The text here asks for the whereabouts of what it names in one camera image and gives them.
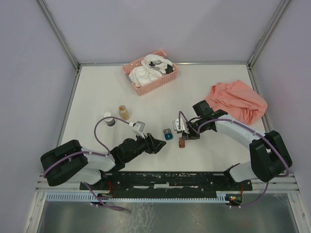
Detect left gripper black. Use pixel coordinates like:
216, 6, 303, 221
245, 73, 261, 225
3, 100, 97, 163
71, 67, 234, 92
124, 131, 166, 163

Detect red pill box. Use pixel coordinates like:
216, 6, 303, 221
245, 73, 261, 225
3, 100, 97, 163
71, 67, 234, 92
178, 137, 185, 148

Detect teal pill box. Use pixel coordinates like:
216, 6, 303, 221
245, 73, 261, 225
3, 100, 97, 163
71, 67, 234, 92
164, 133, 173, 140

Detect grey pill box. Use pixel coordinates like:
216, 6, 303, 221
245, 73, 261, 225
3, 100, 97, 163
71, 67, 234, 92
163, 129, 171, 134

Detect glass pill bottle yellow pills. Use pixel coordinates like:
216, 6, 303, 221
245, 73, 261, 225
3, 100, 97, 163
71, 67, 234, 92
119, 105, 130, 120

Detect white bottle cap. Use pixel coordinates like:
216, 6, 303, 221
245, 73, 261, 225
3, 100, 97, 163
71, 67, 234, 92
104, 112, 116, 127

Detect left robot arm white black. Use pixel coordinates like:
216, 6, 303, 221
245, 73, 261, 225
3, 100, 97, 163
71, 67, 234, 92
40, 133, 166, 189

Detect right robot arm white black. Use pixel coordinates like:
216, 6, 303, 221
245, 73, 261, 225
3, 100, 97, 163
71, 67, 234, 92
173, 100, 293, 190

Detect pink shirt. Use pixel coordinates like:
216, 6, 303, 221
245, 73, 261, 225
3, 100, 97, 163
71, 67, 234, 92
205, 80, 268, 125

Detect white cloth in basket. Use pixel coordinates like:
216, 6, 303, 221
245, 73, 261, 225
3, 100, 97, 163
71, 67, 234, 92
129, 54, 176, 88

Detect pink plastic basket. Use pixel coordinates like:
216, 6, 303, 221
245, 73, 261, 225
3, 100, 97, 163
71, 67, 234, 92
122, 50, 178, 96

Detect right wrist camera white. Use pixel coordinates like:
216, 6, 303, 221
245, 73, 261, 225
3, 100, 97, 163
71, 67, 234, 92
173, 118, 188, 133

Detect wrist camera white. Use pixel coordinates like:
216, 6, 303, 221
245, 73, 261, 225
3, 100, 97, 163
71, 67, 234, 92
129, 121, 145, 139
173, 118, 188, 133

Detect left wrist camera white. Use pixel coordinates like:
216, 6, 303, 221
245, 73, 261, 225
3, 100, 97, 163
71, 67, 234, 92
129, 121, 145, 139

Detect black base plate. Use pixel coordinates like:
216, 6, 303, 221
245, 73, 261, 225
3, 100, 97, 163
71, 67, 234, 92
90, 171, 253, 199

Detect white cable duct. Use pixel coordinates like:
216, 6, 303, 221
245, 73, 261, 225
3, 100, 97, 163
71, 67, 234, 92
46, 192, 229, 204

